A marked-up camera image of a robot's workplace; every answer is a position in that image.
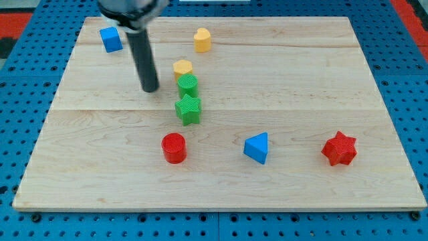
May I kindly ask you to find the red cylinder block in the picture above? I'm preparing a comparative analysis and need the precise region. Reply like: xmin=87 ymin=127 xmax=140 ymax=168
xmin=161 ymin=133 xmax=187 ymax=164

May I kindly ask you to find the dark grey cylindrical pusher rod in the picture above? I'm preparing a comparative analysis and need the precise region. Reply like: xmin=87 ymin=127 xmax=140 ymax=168
xmin=126 ymin=29 xmax=159 ymax=92

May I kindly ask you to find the light wooden board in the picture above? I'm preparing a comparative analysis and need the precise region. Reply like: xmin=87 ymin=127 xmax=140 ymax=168
xmin=13 ymin=17 xmax=427 ymax=212

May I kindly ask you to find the red star block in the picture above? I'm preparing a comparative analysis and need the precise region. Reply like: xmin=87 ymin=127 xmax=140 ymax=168
xmin=321 ymin=131 xmax=357 ymax=166

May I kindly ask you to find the green cylinder block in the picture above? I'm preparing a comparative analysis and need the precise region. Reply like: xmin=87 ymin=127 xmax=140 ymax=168
xmin=177 ymin=74 xmax=199 ymax=98

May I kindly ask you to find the yellow hexagon block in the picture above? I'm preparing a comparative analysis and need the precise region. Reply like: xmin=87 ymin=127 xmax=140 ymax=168
xmin=173 ymin=60 xmax=193 ymax=82

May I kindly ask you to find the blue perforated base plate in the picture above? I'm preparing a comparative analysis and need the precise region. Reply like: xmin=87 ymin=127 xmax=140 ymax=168
xmin=1 ymin=0 xmax=427 ymax=240

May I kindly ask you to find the blue cube block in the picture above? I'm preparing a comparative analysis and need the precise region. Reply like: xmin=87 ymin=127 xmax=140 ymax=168
xmin=99 ymin=27 xmax=123 ymax=53

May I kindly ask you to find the blue triangle block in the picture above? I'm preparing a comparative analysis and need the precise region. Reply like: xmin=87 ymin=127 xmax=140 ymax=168
xmin=243 ymin=133 xmax=268 ymax=165

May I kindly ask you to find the green star block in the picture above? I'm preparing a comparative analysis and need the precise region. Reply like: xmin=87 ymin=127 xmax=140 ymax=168
xmin=175 ymin=94 xmax=201 ymax=126

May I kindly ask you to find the yellow heart block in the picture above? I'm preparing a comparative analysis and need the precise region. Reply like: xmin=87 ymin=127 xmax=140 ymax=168
xmin=193 ymin=27 xmax=211 ymax=53

